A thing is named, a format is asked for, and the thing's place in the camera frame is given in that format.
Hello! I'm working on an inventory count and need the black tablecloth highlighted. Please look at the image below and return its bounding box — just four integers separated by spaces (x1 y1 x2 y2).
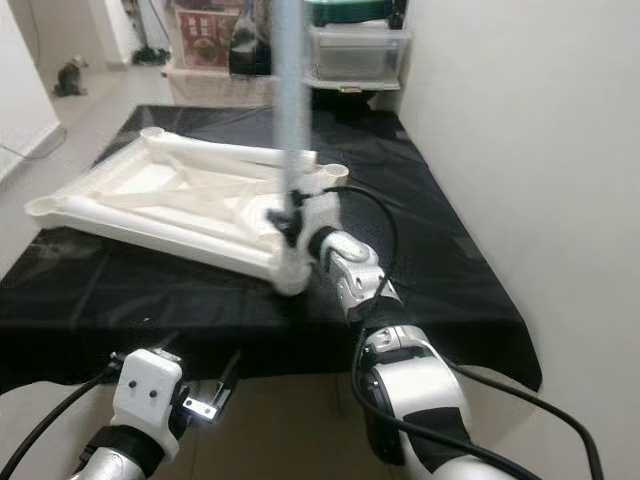
0 105 543 393

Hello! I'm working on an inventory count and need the black wok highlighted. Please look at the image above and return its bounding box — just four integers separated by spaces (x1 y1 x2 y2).
345 85 401 121

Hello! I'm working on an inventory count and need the beige cloth covered bench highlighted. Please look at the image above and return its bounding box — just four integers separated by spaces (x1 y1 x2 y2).
165 65 286 106

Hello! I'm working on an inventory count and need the clear plastic storage box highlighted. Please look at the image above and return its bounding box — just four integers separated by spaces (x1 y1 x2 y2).
308 25 413 91

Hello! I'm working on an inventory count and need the red printed cardboard box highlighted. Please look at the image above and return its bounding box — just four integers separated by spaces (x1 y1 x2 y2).
175 0 246 69

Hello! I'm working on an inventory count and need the green pot lid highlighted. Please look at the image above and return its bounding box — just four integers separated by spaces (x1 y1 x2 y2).
308 0 401 26

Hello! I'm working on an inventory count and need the mop with dark head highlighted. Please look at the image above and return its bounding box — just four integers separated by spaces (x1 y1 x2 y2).
130 0 176 66

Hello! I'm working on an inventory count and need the grey cat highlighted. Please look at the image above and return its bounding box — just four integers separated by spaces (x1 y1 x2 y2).
55 57 89 98

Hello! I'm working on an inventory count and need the speckled grey right wrist camera mount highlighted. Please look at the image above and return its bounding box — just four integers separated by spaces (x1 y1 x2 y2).
300 185 346 251

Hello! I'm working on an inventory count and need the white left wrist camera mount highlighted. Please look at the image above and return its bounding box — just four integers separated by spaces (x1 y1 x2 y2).
112 350 186 438

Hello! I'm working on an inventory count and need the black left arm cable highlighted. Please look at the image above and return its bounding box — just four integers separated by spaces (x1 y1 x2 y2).
0 360 126 479

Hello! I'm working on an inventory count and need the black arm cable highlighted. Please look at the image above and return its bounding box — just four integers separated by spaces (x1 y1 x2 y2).
0 360 126 479
450 362 606 480

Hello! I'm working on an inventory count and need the thin black wall cable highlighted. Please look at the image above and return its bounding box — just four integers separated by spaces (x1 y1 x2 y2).
0 125 67 163

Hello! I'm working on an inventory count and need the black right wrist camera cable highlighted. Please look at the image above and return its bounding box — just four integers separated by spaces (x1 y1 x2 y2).
335 183 546 480

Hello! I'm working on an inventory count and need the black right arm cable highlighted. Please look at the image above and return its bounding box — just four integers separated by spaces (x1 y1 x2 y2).
450 362 606 480

